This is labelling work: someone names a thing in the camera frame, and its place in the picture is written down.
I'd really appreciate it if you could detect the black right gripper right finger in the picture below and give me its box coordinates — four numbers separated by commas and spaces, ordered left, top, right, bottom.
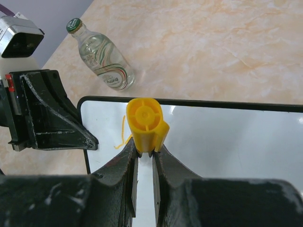
152, 147, 303, 227

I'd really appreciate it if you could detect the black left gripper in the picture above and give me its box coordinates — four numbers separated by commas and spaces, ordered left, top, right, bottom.
0, 70, 98, 151

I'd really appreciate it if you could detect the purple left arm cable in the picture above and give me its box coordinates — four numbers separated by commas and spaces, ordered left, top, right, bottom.
0, 0, 17, 16

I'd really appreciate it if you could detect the clear glass bottle green cap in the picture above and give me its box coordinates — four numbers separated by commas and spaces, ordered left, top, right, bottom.
66, 18, 135, 91

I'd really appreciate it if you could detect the white whiteboard black frame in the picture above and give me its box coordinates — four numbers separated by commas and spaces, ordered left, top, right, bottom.
78, 96, 303, 227

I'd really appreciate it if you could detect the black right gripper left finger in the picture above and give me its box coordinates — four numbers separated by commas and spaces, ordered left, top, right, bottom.
0, 140, 138, 227

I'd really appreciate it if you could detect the yellow capped white marker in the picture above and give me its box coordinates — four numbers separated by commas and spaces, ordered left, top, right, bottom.
126, 98, 169, 154

